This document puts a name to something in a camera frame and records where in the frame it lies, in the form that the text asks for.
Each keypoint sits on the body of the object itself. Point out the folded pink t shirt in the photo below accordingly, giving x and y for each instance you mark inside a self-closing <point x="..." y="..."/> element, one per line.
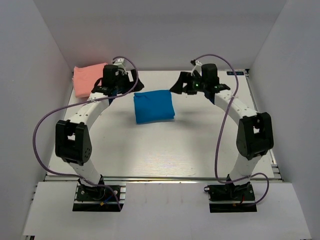
<point x="84" y="79"/>

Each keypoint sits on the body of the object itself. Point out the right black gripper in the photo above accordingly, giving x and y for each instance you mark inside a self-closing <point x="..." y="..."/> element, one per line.
<point x="178" y="87"/>

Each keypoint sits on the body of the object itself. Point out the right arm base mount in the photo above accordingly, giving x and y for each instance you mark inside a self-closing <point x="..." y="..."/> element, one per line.
<point x="228" y="198"/>

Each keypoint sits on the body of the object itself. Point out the blue table label sticker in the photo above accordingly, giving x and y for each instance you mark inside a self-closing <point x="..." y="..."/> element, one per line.
<point x="238" y="73"/>

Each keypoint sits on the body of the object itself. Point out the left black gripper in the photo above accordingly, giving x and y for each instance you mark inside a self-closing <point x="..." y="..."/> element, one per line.
<point x="121" y="75"/>

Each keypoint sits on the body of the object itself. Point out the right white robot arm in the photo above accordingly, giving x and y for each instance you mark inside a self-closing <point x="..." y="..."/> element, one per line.
<point x="254" y="130"/>

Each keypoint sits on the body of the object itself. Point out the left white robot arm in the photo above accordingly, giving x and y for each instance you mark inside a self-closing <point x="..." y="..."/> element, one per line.
<point x="72" y="136"/>

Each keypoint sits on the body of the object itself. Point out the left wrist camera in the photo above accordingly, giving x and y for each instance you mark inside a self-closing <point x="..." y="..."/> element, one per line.
<point x="119" y="62"/>

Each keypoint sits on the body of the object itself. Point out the blue t shirt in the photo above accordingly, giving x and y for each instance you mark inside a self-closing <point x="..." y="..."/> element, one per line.
<point x="153" y="106"/>

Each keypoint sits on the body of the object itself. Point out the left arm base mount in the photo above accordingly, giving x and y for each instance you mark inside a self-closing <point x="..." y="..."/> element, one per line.
<point x="98" y="199"/>

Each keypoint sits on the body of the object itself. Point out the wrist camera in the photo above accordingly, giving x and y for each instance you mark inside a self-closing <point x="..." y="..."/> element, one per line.
<point x="119" y="62"/>
<point x="197" y="67"/>

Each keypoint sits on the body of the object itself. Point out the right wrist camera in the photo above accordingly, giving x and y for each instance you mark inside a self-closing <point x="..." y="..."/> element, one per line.
<point x="197" y="67"/>

